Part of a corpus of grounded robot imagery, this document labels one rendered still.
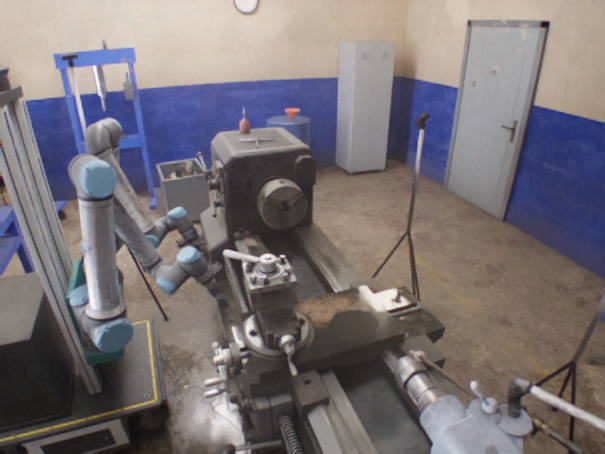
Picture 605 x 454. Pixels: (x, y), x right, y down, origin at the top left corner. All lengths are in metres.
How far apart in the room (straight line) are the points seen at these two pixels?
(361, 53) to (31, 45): 3.99
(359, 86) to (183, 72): 2.30
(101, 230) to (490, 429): 1.27
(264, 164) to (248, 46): 3.40
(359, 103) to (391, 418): 4.48
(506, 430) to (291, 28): 5.12
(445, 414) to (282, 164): 1.53
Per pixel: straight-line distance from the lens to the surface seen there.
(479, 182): 5.01
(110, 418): 2.13
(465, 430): 0.96
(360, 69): 5.33
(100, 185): 1.35
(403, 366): 1.09
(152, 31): 5.21
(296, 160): 2.10
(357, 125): 5.44
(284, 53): 5.46
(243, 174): 2.07
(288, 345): 1.25
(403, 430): 1.46
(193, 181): 4.12
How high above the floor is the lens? 1.92
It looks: 28 degrees down
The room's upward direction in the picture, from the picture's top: straight up
